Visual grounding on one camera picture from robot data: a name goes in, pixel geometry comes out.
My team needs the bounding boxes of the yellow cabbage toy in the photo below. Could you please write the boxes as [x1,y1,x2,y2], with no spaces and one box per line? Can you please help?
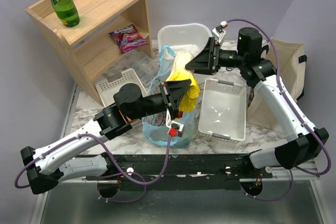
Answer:
[166,51,201,112]

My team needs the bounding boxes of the light blue plastic grocery bag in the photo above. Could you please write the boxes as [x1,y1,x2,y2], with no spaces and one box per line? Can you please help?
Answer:
[143,46,201,148]

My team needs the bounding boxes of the orange bread slice toy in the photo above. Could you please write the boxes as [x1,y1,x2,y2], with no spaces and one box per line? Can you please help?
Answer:
[119,111,135,123]

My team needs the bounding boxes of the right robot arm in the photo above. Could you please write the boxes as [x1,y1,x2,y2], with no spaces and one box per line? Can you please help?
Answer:
[185,27,329,169]

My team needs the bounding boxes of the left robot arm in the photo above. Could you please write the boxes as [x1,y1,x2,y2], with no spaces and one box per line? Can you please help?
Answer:
[14,79,192,195]

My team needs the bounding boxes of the large white plastic tub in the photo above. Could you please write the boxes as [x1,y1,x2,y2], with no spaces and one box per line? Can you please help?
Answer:
[157,23,212,56]

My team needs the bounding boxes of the clear plastic organizer box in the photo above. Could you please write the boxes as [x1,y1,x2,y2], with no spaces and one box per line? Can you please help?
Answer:
[103,51,160,87]

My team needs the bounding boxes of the white perforated plastic basket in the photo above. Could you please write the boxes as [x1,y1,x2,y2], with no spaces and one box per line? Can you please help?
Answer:
[198,78,247,142]

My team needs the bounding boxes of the pink candy bag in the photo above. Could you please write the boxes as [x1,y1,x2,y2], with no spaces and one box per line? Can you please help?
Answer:
[109,24,148,54]

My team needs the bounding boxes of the floral canvas tote bag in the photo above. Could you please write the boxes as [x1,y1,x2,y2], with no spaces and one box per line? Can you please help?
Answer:
[247,38,308,132]

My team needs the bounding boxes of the wooden shelf unit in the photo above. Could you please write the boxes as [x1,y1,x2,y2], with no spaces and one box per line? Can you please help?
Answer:
[26,0,152,103]

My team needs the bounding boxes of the green glass bottle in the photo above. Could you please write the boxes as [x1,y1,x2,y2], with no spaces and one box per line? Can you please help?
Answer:
[50,0,80,27]

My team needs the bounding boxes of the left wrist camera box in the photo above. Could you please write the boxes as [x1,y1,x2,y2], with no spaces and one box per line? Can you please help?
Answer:
[165,110,184,137]

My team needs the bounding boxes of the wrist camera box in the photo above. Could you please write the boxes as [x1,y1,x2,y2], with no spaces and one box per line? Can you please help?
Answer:
[212,21,228,44]
[165,110,184,137]

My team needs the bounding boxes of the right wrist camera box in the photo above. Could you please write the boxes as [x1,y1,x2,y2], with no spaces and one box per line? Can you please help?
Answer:
[212,21,228,44]

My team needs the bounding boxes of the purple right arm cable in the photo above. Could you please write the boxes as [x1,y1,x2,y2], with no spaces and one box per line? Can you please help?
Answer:
[225,19,332,201]

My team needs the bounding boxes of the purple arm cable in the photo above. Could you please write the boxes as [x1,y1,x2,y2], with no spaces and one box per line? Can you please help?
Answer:
[14,132,174,204]
[225,19,332,201]

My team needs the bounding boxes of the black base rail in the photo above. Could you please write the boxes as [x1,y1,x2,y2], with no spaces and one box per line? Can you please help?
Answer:
[83,153,279,191]

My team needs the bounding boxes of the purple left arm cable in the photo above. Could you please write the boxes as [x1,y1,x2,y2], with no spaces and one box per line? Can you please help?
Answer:
[14,132,174,204]

